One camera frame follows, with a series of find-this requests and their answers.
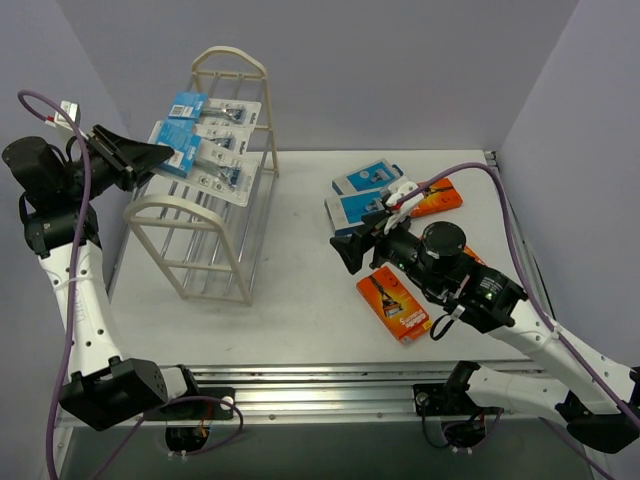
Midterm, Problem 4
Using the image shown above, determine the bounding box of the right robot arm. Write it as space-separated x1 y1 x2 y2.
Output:
330 213 639 454

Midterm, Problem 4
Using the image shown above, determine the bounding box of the upper blue Harry's box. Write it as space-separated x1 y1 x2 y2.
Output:
331 158 404 195

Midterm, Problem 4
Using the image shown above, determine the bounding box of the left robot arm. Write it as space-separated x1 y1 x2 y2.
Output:
2 125 202 431

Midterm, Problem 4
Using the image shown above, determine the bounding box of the blue Gillette razor blister pack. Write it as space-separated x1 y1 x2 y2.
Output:
167 92 262 128

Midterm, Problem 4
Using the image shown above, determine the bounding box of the lower blue Harry's box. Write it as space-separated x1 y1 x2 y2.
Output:
324 190 383 235

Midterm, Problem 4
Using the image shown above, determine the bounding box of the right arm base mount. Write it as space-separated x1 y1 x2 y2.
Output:
412 383 499 417

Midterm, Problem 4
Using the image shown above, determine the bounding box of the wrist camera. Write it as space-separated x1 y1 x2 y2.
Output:
45 100 81 141
383 178 423 234

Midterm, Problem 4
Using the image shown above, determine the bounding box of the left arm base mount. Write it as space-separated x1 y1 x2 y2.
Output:
153 386 236 421

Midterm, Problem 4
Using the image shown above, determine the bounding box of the blue harry's box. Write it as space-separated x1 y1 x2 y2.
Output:
331 158 404 195
324 190 383 235

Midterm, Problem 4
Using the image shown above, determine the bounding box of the orange Gillette Fusion box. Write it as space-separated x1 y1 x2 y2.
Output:
356 266 433 345

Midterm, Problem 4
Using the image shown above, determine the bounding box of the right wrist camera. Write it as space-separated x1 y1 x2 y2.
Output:
383 178 423 234

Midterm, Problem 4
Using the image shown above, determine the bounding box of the cream metal-rod shelf rack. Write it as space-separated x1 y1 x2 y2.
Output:
125 46 279 305

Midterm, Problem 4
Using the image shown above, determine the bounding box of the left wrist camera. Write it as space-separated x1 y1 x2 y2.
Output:
45 100 81 141

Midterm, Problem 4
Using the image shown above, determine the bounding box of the aluminium rail frame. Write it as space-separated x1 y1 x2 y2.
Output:
54 149 599 429

